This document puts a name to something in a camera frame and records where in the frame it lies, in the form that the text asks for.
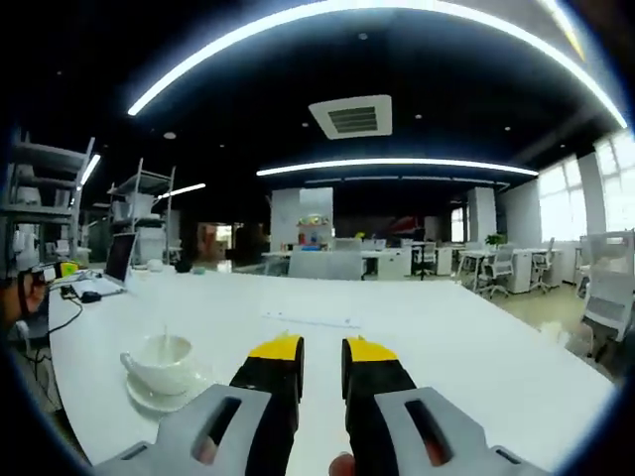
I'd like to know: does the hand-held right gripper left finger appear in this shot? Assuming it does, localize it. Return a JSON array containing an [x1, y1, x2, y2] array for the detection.
[[93, 330, 305, 476]]

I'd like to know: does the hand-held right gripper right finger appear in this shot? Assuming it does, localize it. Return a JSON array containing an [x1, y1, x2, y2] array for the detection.
[[340, 334, 550, 476]]

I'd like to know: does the white round coffee tray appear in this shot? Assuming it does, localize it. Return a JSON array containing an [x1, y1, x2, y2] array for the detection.
[[126, 364, 212, 414]]

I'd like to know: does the white coffee cup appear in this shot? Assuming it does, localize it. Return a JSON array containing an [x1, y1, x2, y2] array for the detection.
[[119, 333, 193, 397]]

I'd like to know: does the white tabletop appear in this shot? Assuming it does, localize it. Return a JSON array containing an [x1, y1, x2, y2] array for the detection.
[[47, 267, 616, 467]]

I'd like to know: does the person's left hand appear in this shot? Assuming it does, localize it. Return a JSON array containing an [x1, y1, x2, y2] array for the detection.
[[0, 270, 49, 331]]

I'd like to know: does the person's right hand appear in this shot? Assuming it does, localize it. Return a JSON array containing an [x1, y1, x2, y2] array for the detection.
[[329, 450, 357, 476]]

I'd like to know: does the silver open laptop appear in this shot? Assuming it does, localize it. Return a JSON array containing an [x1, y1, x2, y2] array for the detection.
[[68, 231, 139, 298]]

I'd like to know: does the tall grey shelving rack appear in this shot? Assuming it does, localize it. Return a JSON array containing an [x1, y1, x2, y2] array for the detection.
[[0, 129, 96, 272]]

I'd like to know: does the small grey shelving rack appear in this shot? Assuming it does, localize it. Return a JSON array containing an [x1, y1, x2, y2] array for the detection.
[[107, 158, 178, 264]]

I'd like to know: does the short ceiling light strip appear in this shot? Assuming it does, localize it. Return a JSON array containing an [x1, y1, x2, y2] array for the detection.
[[156, 182, 207, 200], [78, 153, 102, 185]]

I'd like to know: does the white office desk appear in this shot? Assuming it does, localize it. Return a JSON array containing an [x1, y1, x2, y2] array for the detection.
[[458, 247, 565, 294]]

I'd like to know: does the white desk with partition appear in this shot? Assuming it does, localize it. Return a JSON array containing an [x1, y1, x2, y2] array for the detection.
[[261, 246, 413, 280]]

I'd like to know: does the large white mesh office chair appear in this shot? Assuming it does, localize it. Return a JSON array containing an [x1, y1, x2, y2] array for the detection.
[[577, 230, 635, 358]]

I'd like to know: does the colourful display shelf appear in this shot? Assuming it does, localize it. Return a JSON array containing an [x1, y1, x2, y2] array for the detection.
[[296, 212, 332, 247]]

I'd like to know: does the straight ceiling light strip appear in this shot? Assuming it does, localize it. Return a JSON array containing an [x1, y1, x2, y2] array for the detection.
[[256, 158, 541, 179]]

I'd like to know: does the bright window row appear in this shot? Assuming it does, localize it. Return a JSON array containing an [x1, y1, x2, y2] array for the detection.
[[538, 131, 635, 244]]

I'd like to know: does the white ceiling air vent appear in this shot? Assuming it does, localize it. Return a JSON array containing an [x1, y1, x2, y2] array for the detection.
[[307, 93, 393, 141]]

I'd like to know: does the long curved ceiling light strip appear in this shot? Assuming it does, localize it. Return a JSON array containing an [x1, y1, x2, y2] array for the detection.
[[127, 0, 629, 130]]

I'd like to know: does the black cable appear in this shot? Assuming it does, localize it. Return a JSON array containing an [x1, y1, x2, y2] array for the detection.
[[47, 297, 84, 333]]

